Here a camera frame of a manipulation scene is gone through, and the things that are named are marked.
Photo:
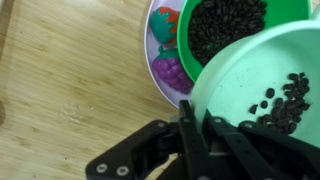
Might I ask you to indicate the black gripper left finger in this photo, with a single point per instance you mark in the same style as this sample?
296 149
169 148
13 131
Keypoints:
133 150

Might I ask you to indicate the dark green bowl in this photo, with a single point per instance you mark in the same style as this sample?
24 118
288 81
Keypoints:
286 13

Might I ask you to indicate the lavender plate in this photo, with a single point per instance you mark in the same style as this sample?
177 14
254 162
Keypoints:
153 70

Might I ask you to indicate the light green bowl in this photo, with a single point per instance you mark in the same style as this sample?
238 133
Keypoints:
246 66

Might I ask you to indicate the heap of coffee beans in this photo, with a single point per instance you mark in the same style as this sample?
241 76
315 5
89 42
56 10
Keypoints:
223 26

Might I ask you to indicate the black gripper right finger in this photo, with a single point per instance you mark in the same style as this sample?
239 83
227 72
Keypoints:
266 150

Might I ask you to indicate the purple toy grape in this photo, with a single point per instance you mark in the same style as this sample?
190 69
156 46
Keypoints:
170 71

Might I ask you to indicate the scattered coffee beans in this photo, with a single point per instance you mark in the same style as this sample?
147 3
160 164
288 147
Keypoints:
283 110

